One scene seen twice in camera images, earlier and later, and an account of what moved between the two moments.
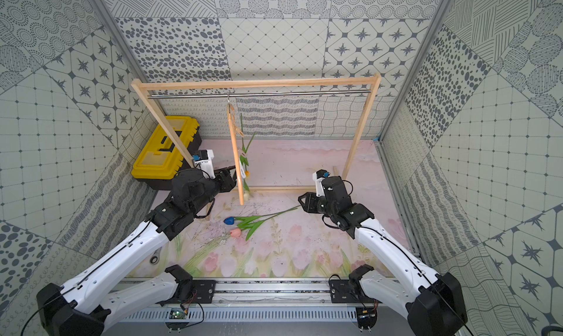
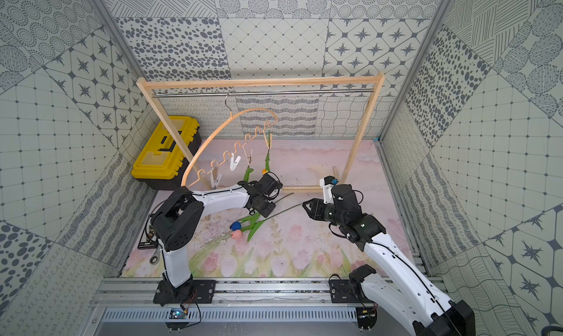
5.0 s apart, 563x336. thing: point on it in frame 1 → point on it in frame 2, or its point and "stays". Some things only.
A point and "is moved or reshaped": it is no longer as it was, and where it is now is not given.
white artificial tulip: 245,191 is moved or reshaped
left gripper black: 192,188 → 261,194
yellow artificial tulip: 244,155 → 267,157
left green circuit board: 177,313 stays
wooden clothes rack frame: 143,87 stays
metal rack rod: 240,94 stays
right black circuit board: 366,317 stays
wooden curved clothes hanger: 237,131 → 240,143
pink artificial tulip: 236,232 stays
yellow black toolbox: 160,158 stays
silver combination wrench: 155,258 stays
